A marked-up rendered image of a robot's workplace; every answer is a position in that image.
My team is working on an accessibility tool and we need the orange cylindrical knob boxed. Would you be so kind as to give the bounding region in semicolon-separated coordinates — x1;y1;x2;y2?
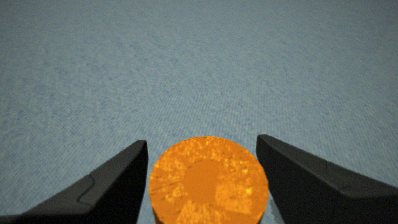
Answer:
149;136;269;224

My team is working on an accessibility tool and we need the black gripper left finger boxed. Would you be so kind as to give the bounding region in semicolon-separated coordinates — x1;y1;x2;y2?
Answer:
0;140;148;224

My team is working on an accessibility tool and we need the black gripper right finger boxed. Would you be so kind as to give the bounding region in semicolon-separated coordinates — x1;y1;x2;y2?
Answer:
256;134;398;224

